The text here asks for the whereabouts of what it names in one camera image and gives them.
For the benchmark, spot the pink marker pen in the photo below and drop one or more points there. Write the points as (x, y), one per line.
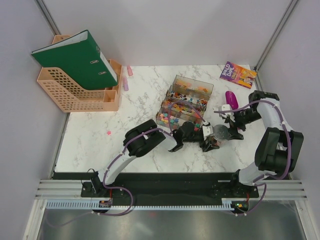
(125, 83)
(129, 70)

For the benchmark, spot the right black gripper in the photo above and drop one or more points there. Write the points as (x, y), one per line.
(233, 134)

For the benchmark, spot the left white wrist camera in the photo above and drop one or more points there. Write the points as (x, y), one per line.
(207, 129)

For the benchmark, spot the aluminium rail frame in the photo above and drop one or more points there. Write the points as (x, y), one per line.
(63, 194)

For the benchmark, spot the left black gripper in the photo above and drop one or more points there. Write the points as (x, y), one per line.
(207, 147)

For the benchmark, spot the peach plastic file rack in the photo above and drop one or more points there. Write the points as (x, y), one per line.
(71, 97)

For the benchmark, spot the green lever arch binder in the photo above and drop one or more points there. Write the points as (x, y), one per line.
(81, 58)

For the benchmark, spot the clear bin opaque star candies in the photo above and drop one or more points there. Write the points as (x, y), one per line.
(176, 119)

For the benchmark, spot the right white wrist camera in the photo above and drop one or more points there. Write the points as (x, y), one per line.
(224, 112)

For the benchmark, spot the magenta plastic scoop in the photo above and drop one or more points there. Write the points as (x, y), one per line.
(231, 100)

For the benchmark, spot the clear bin lollipops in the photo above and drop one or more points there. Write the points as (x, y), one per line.
(188, 95)

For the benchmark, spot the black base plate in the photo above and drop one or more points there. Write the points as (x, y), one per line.
(173, 189)

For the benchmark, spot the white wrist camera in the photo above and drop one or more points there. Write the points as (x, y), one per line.
(207, 129)
(224, 112)

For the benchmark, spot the clear bin translucent star candies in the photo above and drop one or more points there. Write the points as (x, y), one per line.
(183, 108)

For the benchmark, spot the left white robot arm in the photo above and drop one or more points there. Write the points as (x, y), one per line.
(140, 140)

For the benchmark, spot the clear jar lid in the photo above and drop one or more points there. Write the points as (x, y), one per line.
(220, 132)

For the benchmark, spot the clear bin popsicle candies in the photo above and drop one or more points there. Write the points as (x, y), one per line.
(185, 83)

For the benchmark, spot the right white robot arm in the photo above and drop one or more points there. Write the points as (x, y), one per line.
(278, 150)

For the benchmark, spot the Roald Dahl paperback book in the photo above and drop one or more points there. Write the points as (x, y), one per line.
(238, 75)

